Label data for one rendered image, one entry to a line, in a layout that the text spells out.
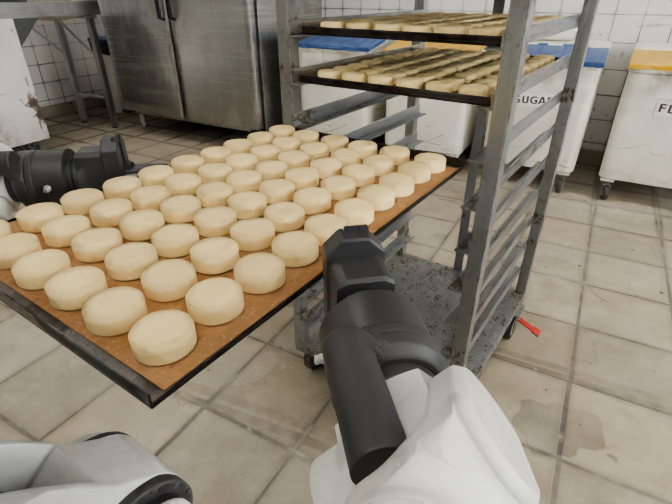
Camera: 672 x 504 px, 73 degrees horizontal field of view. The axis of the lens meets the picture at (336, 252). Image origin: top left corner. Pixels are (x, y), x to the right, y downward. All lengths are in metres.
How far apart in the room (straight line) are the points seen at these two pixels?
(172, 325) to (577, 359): 1.45
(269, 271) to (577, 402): 1.23
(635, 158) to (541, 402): 1.72
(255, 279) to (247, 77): 2.87
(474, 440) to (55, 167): 0.69
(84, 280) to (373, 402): 0.31
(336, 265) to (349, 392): 0.16
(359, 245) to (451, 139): 2.59
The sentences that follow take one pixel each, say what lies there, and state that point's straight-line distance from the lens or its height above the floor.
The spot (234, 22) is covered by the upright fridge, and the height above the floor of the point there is 0.85.
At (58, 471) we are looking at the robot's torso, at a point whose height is 0.55.
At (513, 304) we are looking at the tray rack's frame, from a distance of 1.59.
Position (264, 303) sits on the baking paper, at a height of 0.78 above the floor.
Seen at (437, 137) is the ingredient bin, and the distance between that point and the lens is 3.00.
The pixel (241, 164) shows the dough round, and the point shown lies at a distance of 0.74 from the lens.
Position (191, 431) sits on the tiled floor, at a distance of 1.37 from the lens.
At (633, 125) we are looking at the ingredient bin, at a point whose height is 0.43.
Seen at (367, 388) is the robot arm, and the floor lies 0.83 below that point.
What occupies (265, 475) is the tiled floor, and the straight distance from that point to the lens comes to 1.25.
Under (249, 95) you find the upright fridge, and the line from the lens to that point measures 3.28.
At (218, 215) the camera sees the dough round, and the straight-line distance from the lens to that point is 0.56.
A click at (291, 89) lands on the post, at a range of 1.02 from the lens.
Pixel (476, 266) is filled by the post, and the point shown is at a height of 0.57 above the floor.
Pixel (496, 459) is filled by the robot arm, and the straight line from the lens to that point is 0.23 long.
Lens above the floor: 1.03
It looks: 30 degrees down
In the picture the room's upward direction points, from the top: straight up
